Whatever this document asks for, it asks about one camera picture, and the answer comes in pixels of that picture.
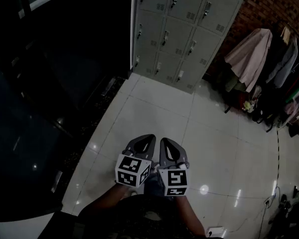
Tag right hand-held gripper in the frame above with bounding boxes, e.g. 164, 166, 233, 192
156, 137, 190, 197

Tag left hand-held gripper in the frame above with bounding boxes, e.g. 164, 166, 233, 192
114, 133, 157, 189

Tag grey metal locker door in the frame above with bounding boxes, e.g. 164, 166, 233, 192
160, 17, 194, 58

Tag grey metal locker cabinet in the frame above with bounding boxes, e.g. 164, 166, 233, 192
130, 0, 251, 95

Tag person's left forearm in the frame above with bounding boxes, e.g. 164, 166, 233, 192
78, 183, 138, 219

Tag person's right forearm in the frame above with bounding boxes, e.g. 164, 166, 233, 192
173, 194, 207, 238

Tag person's blue trousers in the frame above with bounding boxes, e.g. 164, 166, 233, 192
144, 174, 165, 197

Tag person's dark shirt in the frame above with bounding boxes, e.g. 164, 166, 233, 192
37, 194, 197, 239

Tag black shoes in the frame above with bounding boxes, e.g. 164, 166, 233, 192
279, 194, 289, 209

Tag olive garment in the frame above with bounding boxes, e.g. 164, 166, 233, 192
224, 76, 247, 93

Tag small black box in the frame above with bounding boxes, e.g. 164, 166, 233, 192
288, 124, 299, 138

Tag pink hanging garment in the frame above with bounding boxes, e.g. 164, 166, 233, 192
224, 28, 274, 93

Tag grey hanging garment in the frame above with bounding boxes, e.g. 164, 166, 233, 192
265, 37, 299, 89

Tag black hanging garment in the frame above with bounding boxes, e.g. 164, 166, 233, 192
261, 28, 290, 84

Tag cream hanging tag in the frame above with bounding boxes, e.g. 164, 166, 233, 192
280, 26, 292, 44

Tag metal door handle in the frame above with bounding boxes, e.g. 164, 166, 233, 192
101, 77, 116, 97
50, 170, 63, 193

